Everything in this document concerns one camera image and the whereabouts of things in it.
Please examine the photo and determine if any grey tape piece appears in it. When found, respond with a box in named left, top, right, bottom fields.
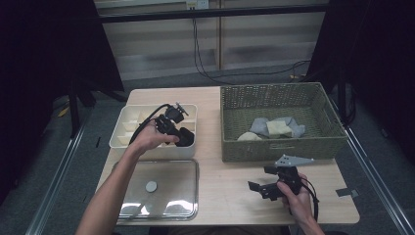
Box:
left=336, top=188, right=360, bottom=198

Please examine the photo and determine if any black horizontal bar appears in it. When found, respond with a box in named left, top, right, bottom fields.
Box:
left=97, top=3, right=329, bottom=24

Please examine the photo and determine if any person's left hand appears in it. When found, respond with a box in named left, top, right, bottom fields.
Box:
left=129, top=118, right=181, bottom=158

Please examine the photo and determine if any black sock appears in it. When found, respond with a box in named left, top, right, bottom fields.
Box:
left=175, top=126, right=196, bottom=148

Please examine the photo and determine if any black metal stand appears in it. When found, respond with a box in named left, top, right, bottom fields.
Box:
left=67, top=76, right=99, bottom=138
left=336, top=65, right=356, bottom=126

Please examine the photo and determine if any metal floor rail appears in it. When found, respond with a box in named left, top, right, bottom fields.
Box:
left=24, top=125, right=86, bottom=235
left=329, top=94, right=415, bottom=235

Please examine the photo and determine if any cream divided storage box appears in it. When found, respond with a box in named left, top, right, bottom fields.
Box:
left=109, top=103, right=199, bottom=161

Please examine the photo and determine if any grey sock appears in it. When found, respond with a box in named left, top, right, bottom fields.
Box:
left=249, top=117, right=307, bottom=139

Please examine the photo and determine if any green woven basket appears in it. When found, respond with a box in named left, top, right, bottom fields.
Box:
left=219, top=81, right=348, bottom=164

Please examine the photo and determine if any black curtain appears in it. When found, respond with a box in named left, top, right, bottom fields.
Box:
left=306, top=0, right=415, bottom=165
left=0, top=0, right=125, bottom=197

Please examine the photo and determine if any black wall cable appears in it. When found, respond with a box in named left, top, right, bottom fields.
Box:
left=192, top=18, right=236, bottom=86
left=194, top=18, right=311, bottom=79

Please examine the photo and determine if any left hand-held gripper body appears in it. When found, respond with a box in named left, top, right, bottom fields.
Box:
left=155, top=101, right=190, bottom=140

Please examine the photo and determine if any right hand-held gripper black cable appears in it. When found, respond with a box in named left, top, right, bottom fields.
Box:
left=299, top=175, right=320, bottom=223

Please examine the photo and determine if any white power outlet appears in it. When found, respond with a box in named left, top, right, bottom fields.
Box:
left=185, top=0, right=209, bottom=10

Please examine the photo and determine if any cream sock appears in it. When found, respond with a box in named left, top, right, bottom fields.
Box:
left=265, top=119, right=294, bottom=138
left=236, top=131, right=263, bottom=142

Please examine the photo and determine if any person's right hand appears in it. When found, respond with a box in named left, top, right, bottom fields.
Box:
left=276, top=173, right=315, bottom=226

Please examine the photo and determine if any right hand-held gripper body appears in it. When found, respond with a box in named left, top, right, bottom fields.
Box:
left=260, top=154, right=315, bottom=202

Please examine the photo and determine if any clear plastic lid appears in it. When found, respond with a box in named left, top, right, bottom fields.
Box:
left=112, top=159, right=200, bottom=221

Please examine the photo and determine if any hand-held gripper black cable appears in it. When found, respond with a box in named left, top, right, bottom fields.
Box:
left=127, top=103, right=172, bottom=146
left=299, top=175, right=320, bottom=223

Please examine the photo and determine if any left hand-held gripper black cable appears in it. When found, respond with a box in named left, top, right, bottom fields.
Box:
left=127, top=103, right=172, bottom=146

